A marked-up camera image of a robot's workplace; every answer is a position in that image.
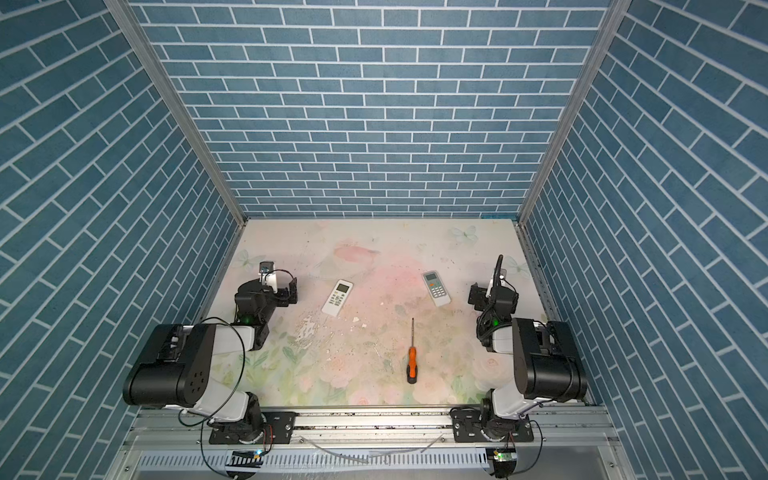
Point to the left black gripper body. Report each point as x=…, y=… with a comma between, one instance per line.
x=288, y=291

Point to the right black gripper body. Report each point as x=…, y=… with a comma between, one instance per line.
x=480, y=294

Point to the orange black screwdriver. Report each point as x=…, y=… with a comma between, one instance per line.
x=412, y=365

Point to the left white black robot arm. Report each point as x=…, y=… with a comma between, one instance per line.
x=174, y=367

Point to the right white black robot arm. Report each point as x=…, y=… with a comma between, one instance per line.
x=545, y=359

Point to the grey white remote control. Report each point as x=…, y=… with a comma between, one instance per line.
x=436, y=288

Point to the right controller board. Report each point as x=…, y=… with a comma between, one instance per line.
x=502, y=462

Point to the controller board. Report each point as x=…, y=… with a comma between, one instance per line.
x=502, y=462
x=243, y=465

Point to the left controller board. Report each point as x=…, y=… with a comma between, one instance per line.
x=243, y=465

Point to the white vented strip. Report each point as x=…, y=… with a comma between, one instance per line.
x=316, y=461

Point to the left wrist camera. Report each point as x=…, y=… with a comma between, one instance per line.
x=268, y=276

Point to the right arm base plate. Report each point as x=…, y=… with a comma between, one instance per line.
x=471, y=425

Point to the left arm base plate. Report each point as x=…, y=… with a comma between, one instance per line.
x=270, y=428

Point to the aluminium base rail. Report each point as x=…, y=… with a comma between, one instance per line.
x=377, y=428

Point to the left aluminium corner post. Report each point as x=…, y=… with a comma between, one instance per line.
x=128, y=23

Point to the aluminium corner post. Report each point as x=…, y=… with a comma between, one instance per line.
x=128, y=23
x=596, y=55

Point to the right aluminium corner post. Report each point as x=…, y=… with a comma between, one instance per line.
x=596, y=55

